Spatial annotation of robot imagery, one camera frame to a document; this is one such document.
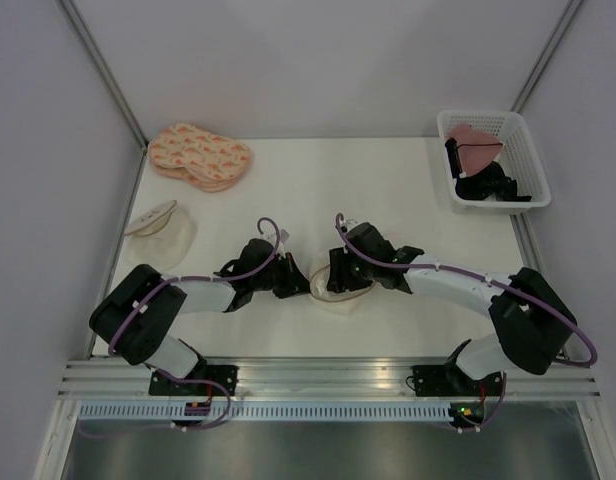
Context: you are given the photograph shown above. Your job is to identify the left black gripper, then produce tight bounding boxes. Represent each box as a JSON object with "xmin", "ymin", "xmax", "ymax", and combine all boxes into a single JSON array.
[{"xmin": 252, "ymin": 253, "xmax": 316, "ymax": 300}]

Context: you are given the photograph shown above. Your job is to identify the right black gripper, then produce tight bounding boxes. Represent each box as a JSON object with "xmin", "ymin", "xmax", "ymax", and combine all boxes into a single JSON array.
[{"xmin": 326, "ymin": 246, "xmax": 376, "ymax": 294}]

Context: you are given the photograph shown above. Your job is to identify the white round mesh laundry bag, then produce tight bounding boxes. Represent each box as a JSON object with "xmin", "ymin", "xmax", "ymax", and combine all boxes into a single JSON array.
[{"xmin": 309, "ymin": 264, "xmax": 375, "ymax": 315}]

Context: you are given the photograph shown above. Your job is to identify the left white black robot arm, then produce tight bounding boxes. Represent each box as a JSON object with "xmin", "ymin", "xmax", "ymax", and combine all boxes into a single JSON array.
[{"xmin": 89, "ymin": 238, "xmax": 310, "ymax": 396}]

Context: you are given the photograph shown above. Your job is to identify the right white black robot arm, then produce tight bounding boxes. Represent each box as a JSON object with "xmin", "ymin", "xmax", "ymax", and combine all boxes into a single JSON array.
[{"xmin": 326, "ymin": 222, "xmax": 577, "ymax": 396}]

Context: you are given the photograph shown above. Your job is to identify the pink patterned laundry bag stack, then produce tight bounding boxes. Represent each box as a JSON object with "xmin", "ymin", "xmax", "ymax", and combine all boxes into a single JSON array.
[{"xmin": 147, "ymin": 123, "xmax": 252, "ymax": 193}]

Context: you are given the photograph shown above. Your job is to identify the black bra in basket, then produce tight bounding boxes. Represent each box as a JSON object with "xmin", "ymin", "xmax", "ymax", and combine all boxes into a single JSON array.
[{"xmin": 444, "ymin": 140, "xmax": 532, "ymax": 202}]

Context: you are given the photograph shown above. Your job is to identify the pink bra in basket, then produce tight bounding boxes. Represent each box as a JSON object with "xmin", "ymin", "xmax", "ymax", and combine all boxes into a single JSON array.
[{"xmin": 448, "ymin": 123, "xmax": 503, "ymax": 177}]

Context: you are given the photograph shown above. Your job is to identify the white plastic basket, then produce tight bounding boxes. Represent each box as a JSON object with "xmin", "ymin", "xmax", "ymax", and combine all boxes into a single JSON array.
[{"xmin": 437, "ymin": 110, "xmax": 551, "ymax": 215}]

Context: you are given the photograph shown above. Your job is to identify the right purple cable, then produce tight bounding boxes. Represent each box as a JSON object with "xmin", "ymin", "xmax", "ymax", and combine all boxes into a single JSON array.
[{"xmin": 335, "ymin": 213, "xmax": 599, "ymax": 434}]

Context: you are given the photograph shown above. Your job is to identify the purple cable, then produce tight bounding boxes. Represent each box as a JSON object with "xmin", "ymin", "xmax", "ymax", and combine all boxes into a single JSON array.
[
  {"xmin": 75, "ymin": 216, "xmax": 282, "ymax": 441},
  {"xmin": 335, "ymin": 213, "xmax": 599, "ymax": 434}
]

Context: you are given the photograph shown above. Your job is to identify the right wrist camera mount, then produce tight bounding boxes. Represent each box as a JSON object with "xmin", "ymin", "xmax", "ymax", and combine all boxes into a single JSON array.
[{"xmin": 335, "ymin": 213, "xmax": 359, "ymax": 233}]

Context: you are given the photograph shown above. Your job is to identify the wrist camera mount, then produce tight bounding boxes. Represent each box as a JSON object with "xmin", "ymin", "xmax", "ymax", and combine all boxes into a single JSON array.
[
  {"xmin": 335, "ymin": 213, "xmax": 359, "ymax": 233},
  {"xmin": 277, "ymin": 229, "xmax": 290, "ymax": 257}
]

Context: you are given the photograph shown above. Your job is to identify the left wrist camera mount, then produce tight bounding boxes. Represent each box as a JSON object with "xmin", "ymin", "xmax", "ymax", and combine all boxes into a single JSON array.
[{"xmin": 277, "ymin": 229, "xmax": 290, "ymax": 257}]

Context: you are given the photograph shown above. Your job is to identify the white slotted cable duct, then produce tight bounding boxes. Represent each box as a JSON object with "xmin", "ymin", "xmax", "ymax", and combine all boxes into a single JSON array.
[{"xmin": 78, "ymin": 400, "xmax": 483, "ymax": 422}]

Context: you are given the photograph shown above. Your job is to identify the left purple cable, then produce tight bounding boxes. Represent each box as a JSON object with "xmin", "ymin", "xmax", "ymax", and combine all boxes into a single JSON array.
[{"xmin": 75, "ymin": 216, "xmax": 282, "ymax": 441}]

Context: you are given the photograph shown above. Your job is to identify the aluminium mounting rail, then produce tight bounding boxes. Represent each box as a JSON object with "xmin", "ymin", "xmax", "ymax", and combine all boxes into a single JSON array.
[{"xmin": 58, "ymin": 357, "xmax": 601, "ymax": 402}]

